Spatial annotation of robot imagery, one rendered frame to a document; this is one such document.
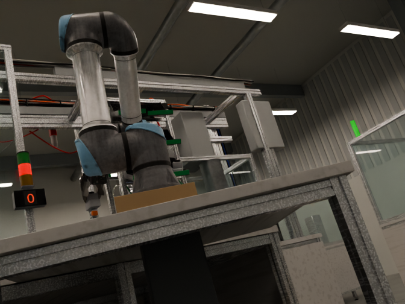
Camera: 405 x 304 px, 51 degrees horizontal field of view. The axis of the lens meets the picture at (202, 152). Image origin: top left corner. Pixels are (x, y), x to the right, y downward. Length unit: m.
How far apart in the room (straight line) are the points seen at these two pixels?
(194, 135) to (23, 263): 2.24
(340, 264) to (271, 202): 6.37
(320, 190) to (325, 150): 11.11
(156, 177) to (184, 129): 1.87
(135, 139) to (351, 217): 0.63
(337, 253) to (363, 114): 4.90
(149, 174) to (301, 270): 1.97
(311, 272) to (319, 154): 9.40
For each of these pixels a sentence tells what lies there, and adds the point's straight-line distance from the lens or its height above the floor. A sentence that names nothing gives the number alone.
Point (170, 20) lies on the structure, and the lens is 7.21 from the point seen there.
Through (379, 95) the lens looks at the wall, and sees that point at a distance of 11.07.
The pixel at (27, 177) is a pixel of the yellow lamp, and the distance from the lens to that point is 1.91.
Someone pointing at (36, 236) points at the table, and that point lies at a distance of 0.95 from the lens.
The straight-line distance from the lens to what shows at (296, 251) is 3.03.
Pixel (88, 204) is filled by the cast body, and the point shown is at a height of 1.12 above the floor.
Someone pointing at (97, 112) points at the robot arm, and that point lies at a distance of 1.30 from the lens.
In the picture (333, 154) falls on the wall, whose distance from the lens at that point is 11.97.
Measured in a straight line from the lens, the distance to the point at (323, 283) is 3.14.
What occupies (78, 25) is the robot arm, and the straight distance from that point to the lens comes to 1.43.
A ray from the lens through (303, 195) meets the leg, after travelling 1.05.
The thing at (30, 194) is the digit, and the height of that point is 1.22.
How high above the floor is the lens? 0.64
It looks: 19 degrees up
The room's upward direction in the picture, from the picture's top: 16 degrees counter-clockwise
